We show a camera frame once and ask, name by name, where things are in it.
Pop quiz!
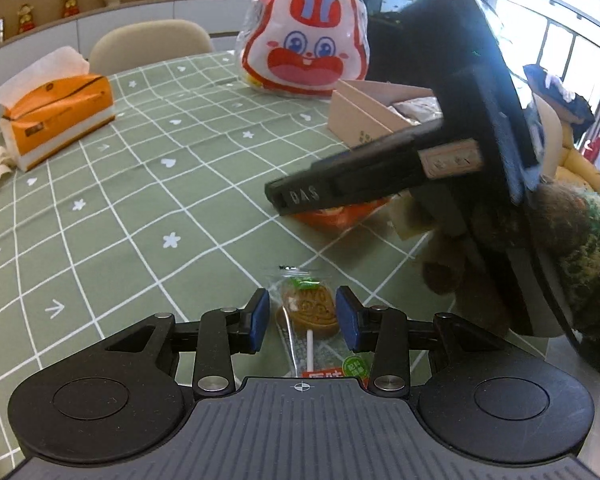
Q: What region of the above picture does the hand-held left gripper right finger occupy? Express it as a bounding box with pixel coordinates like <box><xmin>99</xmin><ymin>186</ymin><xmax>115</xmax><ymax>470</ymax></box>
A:
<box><xmin>334</xmin><ymin>285</ymin><xmax>506</xmax><ymax>395</ymax></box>

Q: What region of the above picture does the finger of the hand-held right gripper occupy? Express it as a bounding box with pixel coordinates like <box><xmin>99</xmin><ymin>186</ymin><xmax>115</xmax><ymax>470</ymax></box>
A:
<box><xmin>265</xmin><ymin>120</ymin><xmax>448</xmax><ymax>217</ymax></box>

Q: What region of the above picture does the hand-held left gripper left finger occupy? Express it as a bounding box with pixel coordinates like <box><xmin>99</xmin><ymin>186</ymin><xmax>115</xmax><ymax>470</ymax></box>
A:
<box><xmin>105</xmin><ymin>287</ymin><xmax>271</xmax><ymax>395</ymax></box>

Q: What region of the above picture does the lollipop green label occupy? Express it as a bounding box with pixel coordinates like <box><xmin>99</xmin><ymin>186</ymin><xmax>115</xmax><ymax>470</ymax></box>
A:
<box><xmin>262</xmin><ymin>265</ymin><xmax>376</xmax><ymax>391</ymax></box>

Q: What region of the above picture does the red snack packet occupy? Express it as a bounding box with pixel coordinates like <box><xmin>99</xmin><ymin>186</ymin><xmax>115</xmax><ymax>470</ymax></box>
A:
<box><xmin>292</xmin><ymin>197</ymin><xmax>391</xmax><ymax>228</ymax></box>

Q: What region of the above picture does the clear plastic snack packet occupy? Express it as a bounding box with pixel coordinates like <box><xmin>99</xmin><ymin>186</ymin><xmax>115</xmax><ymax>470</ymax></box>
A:
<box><xmin>392</xmin><ymin>99</ymin><xmax>443</xmax><ymax>123</ymax></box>

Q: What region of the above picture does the tan snack packet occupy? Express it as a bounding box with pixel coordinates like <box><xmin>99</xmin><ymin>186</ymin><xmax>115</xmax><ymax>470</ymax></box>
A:
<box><xmin>392</xmin><ymin>195</ymin><xmax>433</xmax><ymax>241</ymax></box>

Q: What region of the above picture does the pink cardboard box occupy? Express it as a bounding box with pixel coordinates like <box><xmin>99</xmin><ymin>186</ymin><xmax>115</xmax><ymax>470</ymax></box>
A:
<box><xmin>328</xmin><ymin>79</ymin><xmax>446</xmax><ymax>148</ymax></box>

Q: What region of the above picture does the person's right hand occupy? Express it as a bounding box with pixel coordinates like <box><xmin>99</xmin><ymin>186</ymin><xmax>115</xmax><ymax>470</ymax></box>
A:
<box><xmin>422</xmin><ymin>235</ymin><xmax>511</xmax><ymax>336</ymax></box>

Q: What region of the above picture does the beige chair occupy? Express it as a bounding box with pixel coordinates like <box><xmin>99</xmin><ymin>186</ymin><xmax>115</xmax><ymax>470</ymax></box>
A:
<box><xmin>532</xmin><ymin>95</ymin><xmax>566</xmax><ymax>176</ymax></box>
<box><xmin>88</xmin><ymin>19</ymin><xmax>215</xmax><ymax>77</ymax></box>

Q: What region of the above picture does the yellow cushion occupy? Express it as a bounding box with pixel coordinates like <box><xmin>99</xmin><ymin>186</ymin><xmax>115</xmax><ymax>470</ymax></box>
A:
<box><xmin>555</xmin><ymin>149</ymin><xmax>600</xmax><ymax>193</ymax></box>

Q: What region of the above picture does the rabbit-shaped snack bag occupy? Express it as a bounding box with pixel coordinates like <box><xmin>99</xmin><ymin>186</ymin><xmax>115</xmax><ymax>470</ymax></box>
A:
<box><xmin>235</xmin><ymin>0</ymin><xmax>371</xmax><ymax>98</ymax></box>

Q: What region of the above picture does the green checked tablecloth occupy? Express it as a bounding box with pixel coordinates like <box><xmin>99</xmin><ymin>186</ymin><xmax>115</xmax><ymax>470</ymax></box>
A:
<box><xmin>0</xmin><ymin>50</ymin><xmax>481</xmax><ymax>466</ymax></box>

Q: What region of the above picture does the orange tissue box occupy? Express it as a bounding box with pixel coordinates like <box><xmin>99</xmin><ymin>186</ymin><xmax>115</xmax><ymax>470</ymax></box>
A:
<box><xmin>0</xmin><ymin>46</ymin><xmax>117</xmax><ymax>173</ymax></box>

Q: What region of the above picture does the white cabinet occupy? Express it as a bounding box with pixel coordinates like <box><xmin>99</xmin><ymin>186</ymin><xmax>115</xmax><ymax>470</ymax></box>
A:
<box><xmin>0</xmin><ymin>0</ymin><xmax>261</xmax><ymax>106</ymax></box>

